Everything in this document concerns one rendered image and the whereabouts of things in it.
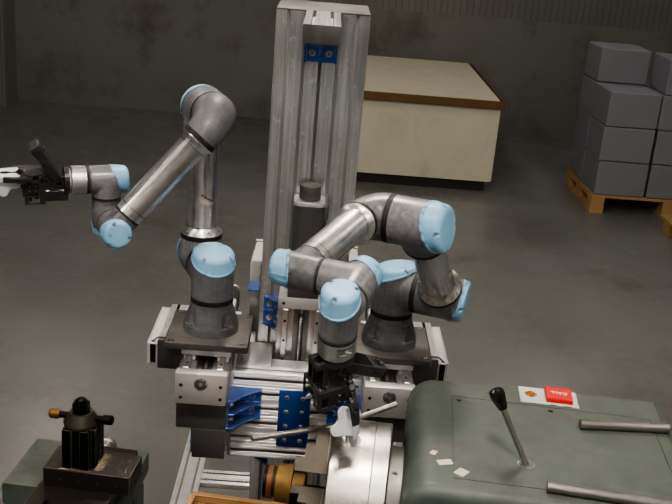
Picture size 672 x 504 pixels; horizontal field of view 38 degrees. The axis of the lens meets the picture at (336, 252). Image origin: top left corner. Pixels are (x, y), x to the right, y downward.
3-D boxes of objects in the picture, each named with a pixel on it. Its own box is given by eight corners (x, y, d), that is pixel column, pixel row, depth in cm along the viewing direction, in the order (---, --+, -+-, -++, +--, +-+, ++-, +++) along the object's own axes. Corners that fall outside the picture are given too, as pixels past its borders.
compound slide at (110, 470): (141, 473, 232) (142, 455, 231) (129, 497, 223) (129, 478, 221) (59, 462, 234) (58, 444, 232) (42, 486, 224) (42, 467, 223)
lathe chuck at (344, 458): (370, 488, 234) (380, 392, 216) (357, 599, 209) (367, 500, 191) (334, 483, 235) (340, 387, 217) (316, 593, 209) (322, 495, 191)
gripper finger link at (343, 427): (331, 453, 192) (322, 409, 191) (357, 444, 195) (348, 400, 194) (338, 457, 189) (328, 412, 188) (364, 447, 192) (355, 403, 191)
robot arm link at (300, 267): (355, 179, 231) (266, 245, 189) (399, 187, 228) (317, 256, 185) (352, 224, 236) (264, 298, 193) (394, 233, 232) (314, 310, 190)
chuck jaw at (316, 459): (344, 475, 216) (351, 422, 218) (343, 476, 211) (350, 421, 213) (295, 469, 217) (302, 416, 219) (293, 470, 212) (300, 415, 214)
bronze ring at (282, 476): (309, 456, 216) (269, 451, 217) (304, 479, 208) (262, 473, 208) (306, 491, 219) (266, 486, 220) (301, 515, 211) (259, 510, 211)
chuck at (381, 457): (385, 490, 234) (396, 394, 216) (373, 601, 208) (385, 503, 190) (370, 488, 234) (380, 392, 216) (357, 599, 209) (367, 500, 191)
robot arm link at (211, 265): (195, 304, 257) (197, 257, 253) (184, 286, 269) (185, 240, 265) (239, 301, 262) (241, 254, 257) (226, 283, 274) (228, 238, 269)
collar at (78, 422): (103, 416, 227) (103, 404, 226) (92, 433, 219) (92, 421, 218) (70, 411, 228) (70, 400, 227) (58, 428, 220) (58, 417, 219)
